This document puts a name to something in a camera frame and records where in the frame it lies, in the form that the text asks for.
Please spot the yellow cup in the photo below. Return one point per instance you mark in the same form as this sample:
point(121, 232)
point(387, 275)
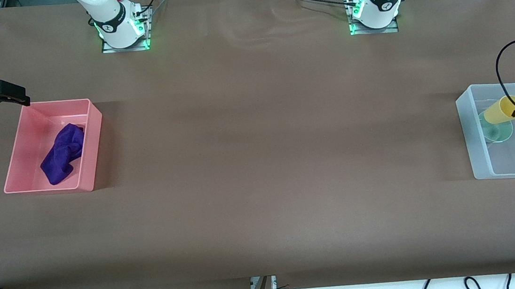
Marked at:
point(500, 110)

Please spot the green bowl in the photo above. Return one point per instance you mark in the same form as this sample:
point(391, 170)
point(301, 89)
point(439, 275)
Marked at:
point(497, 132)

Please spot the pink plastic bin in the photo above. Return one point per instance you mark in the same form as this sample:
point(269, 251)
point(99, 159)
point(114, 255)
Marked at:
point(52, 147)

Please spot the clear plastic bin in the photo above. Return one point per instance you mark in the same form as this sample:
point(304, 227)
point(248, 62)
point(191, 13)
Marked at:
point(513, 153)

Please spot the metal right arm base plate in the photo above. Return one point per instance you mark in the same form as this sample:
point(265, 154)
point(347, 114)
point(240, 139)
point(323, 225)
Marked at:
point(125, 46)

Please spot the purple cloth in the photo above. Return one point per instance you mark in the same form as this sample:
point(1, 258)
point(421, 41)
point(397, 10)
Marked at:
point(63, 153)

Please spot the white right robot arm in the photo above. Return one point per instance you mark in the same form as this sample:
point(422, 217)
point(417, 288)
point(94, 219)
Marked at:
point(110, 17)

